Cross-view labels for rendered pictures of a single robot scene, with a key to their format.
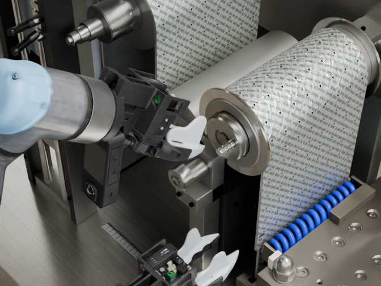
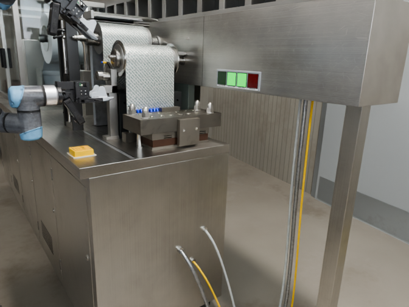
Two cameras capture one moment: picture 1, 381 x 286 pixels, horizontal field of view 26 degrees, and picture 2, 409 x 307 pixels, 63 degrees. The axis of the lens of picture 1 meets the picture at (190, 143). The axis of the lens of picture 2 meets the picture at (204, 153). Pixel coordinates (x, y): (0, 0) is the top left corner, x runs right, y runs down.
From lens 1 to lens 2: 1.15 m
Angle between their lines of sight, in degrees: 29
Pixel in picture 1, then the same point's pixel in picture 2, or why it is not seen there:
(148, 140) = (69, 11)
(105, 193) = (51, 25)
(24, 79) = not seen: outside the picture
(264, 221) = (129, 98)
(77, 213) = (73, 124)
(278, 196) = (135, 89)
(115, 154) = (55, 9)
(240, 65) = not seen: hidden behind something
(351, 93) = (166, 59)
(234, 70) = not seen: hidden behind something
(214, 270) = (99, 94)
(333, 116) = (159, 65)
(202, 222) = (109, 103)
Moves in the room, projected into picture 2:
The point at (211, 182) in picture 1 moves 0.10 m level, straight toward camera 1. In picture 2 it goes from (111, 81) to (101, 83)
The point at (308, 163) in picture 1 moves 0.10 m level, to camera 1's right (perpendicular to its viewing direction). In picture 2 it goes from (149, 81) to (171, 83)
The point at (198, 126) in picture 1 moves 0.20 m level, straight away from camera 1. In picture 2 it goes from (92, 22) to (112, 27)
